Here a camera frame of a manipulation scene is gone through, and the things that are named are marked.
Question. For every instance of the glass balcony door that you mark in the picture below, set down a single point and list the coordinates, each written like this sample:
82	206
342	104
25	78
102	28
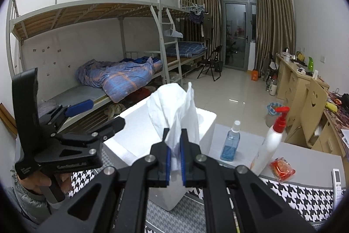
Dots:
235	31

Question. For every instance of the red snack packet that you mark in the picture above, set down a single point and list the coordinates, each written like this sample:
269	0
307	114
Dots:
282	169

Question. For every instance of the white wall socket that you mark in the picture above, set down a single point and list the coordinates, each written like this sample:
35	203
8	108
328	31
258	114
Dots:
322	58

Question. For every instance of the houndstooth tablecloth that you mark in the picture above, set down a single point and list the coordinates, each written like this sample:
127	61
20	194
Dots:
294	197

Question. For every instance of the dark hanging clothes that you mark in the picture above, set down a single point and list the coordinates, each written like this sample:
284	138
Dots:
196	17

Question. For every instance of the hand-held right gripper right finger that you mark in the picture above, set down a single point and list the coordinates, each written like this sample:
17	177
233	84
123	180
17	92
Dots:
183	164

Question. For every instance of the person's left hand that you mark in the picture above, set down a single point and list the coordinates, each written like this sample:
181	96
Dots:
34	182

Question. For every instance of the wooden board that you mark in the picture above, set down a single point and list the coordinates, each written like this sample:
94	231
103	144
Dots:
6	118

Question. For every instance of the trash bin blue bag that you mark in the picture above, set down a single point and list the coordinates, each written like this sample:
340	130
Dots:
272	115

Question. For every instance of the orange container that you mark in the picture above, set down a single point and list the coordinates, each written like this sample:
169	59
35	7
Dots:
255	76

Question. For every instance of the white metal bunk bed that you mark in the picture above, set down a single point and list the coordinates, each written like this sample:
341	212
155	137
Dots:
177	10
81	7

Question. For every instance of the green bottle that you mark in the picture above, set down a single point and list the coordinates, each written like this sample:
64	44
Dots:
310	65

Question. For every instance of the wooden chair smiley cutout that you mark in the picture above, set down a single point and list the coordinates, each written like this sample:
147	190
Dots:
313	113

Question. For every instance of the white pump bottle red cap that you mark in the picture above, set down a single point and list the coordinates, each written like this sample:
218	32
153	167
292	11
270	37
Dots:
268	145

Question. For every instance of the folded blue plaid quilt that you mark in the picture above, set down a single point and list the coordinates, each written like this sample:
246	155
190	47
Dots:
185	48

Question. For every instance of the white foam box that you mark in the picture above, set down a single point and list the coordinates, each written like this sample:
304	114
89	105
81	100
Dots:
122	149

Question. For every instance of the blue spray bottle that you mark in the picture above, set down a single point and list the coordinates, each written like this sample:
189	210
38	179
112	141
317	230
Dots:
230	148

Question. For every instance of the white tissue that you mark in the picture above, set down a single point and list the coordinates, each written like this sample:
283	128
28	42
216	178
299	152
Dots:
174	107

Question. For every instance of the crumpled blue plaid quilt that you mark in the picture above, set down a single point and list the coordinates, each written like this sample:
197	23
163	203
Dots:
122	77

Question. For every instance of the black folding chair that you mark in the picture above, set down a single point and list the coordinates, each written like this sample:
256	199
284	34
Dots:
211	62

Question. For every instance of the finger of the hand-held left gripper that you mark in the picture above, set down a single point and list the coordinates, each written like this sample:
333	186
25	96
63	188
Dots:
103	129
79	108

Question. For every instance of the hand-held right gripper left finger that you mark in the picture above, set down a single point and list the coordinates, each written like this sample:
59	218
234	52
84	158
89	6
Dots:
166	164

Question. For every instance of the person's left forearm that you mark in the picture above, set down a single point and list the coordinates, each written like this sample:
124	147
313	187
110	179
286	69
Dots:
24	203

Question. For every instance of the light wooden desk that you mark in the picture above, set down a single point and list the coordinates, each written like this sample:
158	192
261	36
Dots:
294	80

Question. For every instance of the white remote control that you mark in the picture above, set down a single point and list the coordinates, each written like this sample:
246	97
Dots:
337	181

